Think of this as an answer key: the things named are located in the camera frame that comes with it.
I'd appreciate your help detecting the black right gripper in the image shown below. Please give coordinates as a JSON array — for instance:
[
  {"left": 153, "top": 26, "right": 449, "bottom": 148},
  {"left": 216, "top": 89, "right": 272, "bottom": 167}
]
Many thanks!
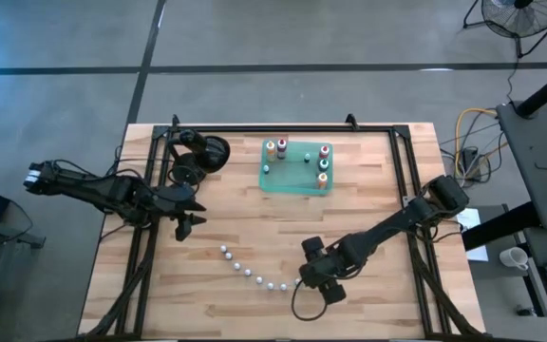
[{"left": 300, "top": 236, "right": 347, "bottom": 306}]

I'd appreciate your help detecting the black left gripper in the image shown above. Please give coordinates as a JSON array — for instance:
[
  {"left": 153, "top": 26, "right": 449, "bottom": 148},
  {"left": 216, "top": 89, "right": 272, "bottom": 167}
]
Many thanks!
[{"left": 152, "top": 183, "right": 207, "bottom": 242}]

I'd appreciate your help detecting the black desk lamp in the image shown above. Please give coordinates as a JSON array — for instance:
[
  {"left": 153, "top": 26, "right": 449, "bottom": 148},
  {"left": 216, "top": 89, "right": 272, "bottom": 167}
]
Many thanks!
[{"left": 166, "top": 127, "right": 232, "bottom": 186}]

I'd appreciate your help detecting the green translucent plastic tray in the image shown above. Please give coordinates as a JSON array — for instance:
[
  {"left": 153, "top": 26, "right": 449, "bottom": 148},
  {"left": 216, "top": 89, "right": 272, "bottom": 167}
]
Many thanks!
[{"left": 257, "top": 139, "right": 334, "bottom": 197}]

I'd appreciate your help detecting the white paper sheet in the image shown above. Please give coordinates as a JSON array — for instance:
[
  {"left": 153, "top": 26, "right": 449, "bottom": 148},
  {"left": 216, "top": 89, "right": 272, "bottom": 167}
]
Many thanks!
[{"left": 456, "top": 207, "right": 491, "bottom": 263}]

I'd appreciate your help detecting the black table crossbar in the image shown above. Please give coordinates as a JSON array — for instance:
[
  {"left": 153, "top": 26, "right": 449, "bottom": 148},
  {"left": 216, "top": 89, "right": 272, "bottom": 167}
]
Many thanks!
[{"left": 461, "top": 201, "right": 543, "bottom": 253}]

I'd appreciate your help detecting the black equipment stand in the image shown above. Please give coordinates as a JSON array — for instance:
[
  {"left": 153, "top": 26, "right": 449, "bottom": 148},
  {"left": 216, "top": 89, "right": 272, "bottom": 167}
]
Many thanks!
[{"left": 0, "top": 212, "right": 47, "bottom": 251}]

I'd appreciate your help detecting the black power strip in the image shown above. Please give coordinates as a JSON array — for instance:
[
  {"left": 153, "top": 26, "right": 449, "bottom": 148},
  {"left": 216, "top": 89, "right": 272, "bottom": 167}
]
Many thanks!
[{"left": 460, "top": 146, "right": 480, "bottom": 168}]

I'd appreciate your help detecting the white mug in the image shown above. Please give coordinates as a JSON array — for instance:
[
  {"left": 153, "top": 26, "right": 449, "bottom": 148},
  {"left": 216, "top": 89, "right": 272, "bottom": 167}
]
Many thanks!
[{"left": 499, "top": 246, "right": 530, "bottom": 272}]

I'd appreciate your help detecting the grey side table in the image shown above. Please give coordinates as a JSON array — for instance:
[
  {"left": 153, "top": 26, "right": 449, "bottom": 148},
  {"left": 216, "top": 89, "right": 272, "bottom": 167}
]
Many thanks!
[{"left": 495, "top": 98, "right": 547, "bottom": 232}]

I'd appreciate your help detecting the black floor fan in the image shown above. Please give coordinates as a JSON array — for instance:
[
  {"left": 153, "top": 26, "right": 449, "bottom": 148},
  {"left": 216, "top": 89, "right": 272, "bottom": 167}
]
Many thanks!
[{"left": 462, "top": 0, "right": 547, "bottom": 59}]

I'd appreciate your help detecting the right gripper cable loop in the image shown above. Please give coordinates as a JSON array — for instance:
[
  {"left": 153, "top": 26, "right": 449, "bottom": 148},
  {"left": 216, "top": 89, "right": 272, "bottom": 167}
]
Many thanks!
[{"left": 291, "top": 283, "right": 329, "bottom": 323}]

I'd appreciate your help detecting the black corrugated cable hose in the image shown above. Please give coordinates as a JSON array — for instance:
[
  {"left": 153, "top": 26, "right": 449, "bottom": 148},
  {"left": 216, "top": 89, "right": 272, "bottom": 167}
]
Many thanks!
[
  {"left": 83, "top": 222, "right": 159, "bottom": 339},
  {"left": 408, "top": 227, "right": 481, "bottom": 339}
]

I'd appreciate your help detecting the yellow cable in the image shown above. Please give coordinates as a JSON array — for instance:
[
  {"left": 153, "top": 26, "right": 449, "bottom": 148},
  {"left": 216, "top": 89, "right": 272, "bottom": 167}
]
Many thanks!
[{"left": 452, "top": 106, "right": 510, "bottom": 180}]

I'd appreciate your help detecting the black fan cable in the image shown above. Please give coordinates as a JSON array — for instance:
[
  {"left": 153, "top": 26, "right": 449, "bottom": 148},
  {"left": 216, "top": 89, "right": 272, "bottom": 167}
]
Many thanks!
[{"left": 505, "top": 55, "right": 521, "bottom": 105}]

